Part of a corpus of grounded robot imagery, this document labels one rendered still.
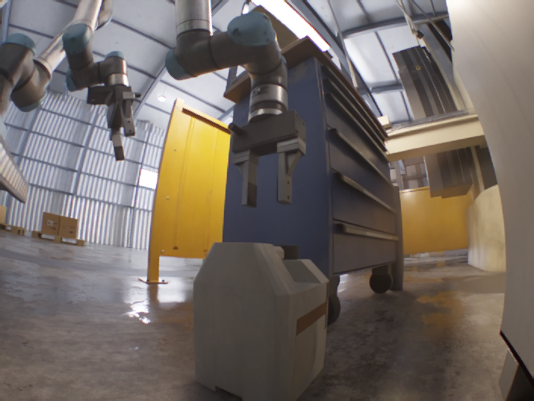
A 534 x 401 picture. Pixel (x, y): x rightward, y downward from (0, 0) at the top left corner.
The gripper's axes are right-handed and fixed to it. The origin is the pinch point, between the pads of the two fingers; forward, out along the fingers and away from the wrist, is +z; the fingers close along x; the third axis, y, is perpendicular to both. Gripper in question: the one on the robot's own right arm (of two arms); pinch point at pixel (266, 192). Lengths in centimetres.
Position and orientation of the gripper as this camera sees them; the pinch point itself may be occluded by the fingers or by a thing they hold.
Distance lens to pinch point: 37.2
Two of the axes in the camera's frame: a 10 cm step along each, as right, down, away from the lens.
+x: 8.5, -1.0, -5.2
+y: -5.3, -2.1, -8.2
